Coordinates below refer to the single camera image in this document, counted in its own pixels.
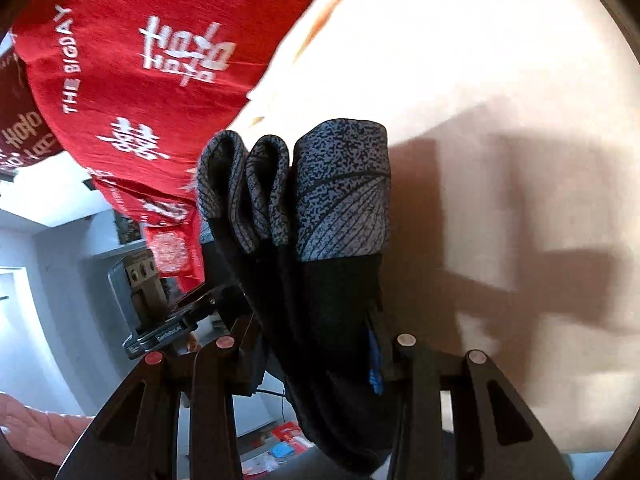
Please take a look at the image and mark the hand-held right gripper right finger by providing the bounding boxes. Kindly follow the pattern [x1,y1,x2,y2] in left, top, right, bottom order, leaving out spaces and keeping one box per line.
[366,310,576,480]

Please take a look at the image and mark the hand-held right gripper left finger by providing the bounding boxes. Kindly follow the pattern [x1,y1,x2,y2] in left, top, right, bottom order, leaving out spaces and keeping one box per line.
[70,315,266,480]

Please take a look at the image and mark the dark pants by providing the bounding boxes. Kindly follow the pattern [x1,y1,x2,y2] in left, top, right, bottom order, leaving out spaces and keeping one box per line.
[196,118,397,477]

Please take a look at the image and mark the red patterned pillow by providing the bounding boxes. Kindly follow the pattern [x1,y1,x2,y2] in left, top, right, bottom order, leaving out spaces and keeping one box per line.
[143,226,207,294]

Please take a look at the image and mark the red packet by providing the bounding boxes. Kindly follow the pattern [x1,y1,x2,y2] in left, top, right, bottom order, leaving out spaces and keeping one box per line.
[269,421,315,458]

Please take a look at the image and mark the red printed blanket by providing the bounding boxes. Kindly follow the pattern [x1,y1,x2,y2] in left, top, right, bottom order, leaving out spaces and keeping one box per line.
[10,0,383,227]

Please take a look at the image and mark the dark red printed cloth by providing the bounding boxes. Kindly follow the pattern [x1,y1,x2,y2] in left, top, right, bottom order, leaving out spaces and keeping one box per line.
[0,54,67,182]

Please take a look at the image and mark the white bed sheet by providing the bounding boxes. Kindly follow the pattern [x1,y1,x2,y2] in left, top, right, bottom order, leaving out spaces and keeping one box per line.
[220,0,640,457]

